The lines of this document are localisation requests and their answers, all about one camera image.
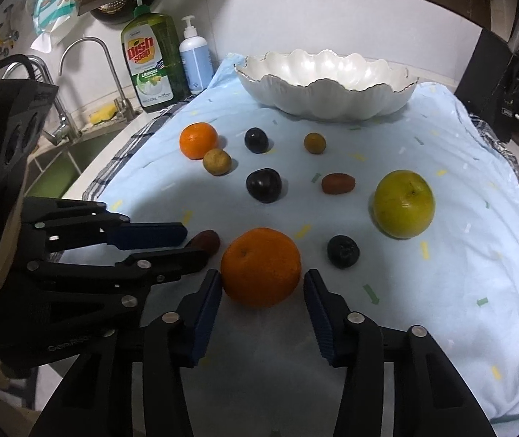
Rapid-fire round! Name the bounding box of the dark red date fruit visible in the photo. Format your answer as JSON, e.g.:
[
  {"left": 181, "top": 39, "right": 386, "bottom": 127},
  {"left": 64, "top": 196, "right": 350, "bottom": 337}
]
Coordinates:
[{"left": 186, "top": 230, "right": 221, "bottom": 259}]

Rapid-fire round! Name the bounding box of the large orange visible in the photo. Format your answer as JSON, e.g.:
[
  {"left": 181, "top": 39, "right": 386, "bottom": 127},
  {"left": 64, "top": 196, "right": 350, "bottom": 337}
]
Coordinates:
[{"left": 220, "top": 228, "right": 302, "bottom": 309}]

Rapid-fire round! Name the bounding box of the yellowish small round fruit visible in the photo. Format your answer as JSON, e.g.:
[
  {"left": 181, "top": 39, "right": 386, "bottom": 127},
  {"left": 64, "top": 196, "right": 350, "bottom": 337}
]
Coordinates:
[{"left": 202, "top": 148, "right": 232, "bottom": 177}]

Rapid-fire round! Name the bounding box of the small orange mandarin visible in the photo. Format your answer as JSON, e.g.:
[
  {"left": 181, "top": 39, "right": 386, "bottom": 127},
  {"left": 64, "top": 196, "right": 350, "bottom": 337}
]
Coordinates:
[{"left": 179, "top": 122, "right": 218, "bottom": 160}]

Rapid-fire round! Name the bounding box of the green apple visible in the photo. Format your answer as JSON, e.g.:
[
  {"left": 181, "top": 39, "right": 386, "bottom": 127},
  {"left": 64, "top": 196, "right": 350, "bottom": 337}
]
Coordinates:
[{"left": 372, "top": 170, "right": 436, "bottom": 240}]

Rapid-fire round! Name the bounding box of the reddish brown oval fruit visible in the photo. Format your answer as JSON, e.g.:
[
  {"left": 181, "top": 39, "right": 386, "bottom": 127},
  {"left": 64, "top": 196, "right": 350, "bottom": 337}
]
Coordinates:
[{"left": 321, "top": 173, "right": 356, "bottom": 195}]

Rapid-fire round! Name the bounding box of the brown small round fruit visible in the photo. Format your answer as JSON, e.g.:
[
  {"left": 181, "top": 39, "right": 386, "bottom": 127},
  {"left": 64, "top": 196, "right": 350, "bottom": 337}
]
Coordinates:
[{"left": 304, "top": 132, "right": 326, "bottom": 155}]

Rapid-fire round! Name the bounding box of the checkered kitchen towel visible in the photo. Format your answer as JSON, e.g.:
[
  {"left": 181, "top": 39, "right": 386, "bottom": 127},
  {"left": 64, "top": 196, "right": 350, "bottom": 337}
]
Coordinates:
[{"left": 66, "top": 98, "right": 193, "bottom": 200}]

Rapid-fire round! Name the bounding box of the chrome kitchen faucet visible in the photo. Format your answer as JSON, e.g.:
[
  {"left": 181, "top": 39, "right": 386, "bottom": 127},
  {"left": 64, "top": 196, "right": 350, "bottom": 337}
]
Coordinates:
[{"left": 58, "top": 35, "right": 135, "bottom": 122}]

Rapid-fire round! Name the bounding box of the yellow sponge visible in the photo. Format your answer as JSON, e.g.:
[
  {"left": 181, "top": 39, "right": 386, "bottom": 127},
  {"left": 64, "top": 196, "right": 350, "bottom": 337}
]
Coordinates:
[{"left": 89, "top": 104, "right": 118, "bottom": 125}]

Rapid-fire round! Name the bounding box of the light blue cloth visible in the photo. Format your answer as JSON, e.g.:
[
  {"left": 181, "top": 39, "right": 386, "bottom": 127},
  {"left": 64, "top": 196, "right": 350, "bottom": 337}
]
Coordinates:
[{"left": 84, "top": 54, "right": 519, "bottom": 436}]

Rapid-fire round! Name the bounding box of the white blue pump bottle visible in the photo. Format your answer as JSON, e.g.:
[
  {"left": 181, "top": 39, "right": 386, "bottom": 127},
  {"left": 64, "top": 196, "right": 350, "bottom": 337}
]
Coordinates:
[{"left": 179, "top": 15, "right": 214, "bottom": 95}]

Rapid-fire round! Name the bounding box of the green dish soap bottle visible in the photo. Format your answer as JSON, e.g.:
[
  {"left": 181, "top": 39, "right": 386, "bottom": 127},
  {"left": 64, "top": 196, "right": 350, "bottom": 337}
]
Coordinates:
[{"left": 120, "top": 0, "right": 190, "bottom": 113}]

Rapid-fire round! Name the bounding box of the white scalloped bowl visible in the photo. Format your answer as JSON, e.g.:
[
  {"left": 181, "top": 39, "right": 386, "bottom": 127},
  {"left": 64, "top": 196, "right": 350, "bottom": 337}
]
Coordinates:
[{"left": 235, "top": 50, "right": 419, "bottom": 122}]

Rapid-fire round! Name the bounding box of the black knife block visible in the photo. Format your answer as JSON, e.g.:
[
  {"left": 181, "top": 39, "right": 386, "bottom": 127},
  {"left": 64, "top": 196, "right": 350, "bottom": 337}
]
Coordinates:
[{"left": 455, "top": 29, "right": 519, "bottom": 142}]

